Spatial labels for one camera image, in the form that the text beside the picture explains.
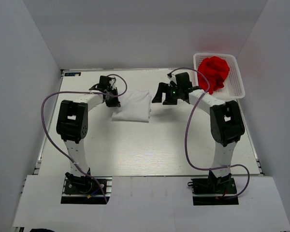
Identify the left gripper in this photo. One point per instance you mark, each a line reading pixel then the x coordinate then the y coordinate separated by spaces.
pixel 115 103

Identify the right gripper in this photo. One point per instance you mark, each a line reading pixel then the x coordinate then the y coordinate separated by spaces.
pixel 164 88

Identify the white t shirt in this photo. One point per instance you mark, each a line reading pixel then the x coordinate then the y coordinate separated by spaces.
pixel 135 106

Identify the red t shirt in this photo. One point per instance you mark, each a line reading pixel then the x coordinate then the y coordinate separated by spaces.
pixel 216 71

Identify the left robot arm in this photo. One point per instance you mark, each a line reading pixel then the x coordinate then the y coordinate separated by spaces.
pixel 72 124

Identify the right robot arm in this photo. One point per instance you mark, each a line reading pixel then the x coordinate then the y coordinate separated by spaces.
pixel 226 123

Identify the blue label sticker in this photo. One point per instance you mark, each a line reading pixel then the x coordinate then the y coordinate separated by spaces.
pixel 72 74

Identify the white plastic basket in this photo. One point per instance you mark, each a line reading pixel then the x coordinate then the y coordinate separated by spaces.
pixel 233 85

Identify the dark blue object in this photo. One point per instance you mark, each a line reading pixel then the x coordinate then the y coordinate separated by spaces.
pixel 40 230

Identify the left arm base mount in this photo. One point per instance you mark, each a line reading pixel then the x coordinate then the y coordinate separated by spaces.
pixel 82 194

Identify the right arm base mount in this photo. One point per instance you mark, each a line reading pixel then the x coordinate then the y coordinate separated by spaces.
pixel 203 194

